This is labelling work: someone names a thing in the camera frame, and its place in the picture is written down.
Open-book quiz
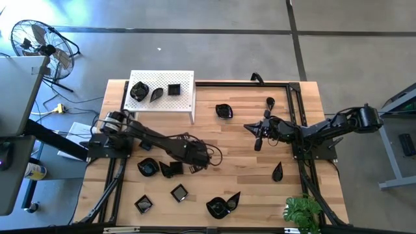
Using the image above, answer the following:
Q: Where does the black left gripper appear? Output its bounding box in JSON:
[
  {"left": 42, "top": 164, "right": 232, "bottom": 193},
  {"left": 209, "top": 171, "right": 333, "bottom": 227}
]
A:
[{"left": 177, "top": 142, "right": 211, "bottom": 175}]

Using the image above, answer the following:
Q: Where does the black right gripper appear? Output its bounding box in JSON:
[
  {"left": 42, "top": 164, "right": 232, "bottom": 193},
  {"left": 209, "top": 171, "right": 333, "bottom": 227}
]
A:
[{"left": 243, "top": 110, "right": 277, "bottom": 152}]

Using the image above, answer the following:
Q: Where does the white perforated metal shelf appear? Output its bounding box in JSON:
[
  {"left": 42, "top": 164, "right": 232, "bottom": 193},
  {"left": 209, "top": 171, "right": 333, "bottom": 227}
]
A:
[{"left": 124, "top": 69, "right": 197, "bottom": 125}]

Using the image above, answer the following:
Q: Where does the green leafy plant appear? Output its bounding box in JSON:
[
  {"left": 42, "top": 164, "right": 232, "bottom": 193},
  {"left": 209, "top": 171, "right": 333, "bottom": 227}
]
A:
[{"left": 282, "top": 194, "right": 323, "bottom": 234}]

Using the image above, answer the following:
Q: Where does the black flat device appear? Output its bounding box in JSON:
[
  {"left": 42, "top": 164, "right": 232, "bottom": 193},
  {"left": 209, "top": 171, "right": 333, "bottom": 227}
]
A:
[{"left": 398, "top": 133, "right": 416, "bottom": 157}]

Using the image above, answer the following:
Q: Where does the white and yellow cup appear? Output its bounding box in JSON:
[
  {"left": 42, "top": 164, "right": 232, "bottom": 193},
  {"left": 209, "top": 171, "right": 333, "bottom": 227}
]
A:
[{"left": 24, "top": 162, "right": 48, "bottom": 181}]

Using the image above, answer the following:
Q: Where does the light grey desk top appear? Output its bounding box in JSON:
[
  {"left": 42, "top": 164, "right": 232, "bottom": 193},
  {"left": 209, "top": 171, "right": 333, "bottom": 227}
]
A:
[{"left": 0, "top": 55, "right": 49, "bottom": 137}]

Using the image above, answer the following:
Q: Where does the black computer mouse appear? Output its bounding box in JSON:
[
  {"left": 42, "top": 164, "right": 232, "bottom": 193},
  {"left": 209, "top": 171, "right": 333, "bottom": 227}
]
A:
[{"left": 0, "top": 142, "right": 14, "bottom": 172}]

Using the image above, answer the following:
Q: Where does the black floor fan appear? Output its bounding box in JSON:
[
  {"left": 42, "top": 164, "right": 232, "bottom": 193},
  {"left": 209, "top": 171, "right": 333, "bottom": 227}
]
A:
[{"left": 9, "top": 19, "right": 81, "bottom": 94}]

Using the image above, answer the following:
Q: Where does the black aluminium rig frame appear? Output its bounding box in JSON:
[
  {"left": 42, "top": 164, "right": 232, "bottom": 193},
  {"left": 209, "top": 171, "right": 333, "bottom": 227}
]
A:
[{"left": 73, "top": 80, "right": 350, "bottom": 234}]

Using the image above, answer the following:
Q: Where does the grey metal desk frame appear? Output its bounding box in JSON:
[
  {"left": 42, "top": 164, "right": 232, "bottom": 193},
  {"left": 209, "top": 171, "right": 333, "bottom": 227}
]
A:
[{"left": 378, "top": 83, "right": 416, "bottom": 191}]

